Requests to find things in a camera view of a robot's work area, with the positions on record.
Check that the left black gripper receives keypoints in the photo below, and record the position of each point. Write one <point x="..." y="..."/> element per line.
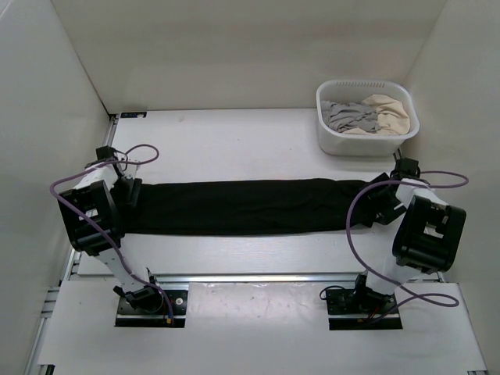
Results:
<point x="126" y="199"/>

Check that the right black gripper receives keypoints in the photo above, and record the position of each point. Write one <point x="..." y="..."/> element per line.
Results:
<point x="382" y="177"/>

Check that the black trousers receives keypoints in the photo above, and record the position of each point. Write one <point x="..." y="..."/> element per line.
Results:
<point x="244" y="208"/>

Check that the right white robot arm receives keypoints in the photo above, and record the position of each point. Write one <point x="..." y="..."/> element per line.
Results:
<point x="426" y="241"/>

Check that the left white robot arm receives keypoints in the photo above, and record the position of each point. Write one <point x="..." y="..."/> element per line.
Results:
<point x="89" y="204"/>

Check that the small dark label sticker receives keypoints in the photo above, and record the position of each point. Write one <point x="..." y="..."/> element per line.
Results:
<point x="132" y="115"/>

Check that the beige garment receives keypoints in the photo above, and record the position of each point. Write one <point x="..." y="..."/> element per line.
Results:
<point x="392" y="119"/>

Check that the white plastic laundry basket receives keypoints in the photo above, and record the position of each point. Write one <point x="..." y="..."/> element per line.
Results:
<point x="345" y="91"/>

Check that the grey garment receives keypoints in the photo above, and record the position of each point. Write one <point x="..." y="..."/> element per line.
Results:
<point x="350" y="118"/>

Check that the front aluminium rail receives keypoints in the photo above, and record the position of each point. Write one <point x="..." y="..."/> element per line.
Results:
<point x="259" y="278"/>

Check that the left aluminium rail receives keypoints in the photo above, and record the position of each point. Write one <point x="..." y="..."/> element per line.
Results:
<point x="100" y="153"/>

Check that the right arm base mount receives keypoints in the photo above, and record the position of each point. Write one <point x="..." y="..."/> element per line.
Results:
<point x="340" y="308"/>

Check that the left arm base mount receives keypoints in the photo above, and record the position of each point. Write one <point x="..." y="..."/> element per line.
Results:
<point x="176" y="304"/>

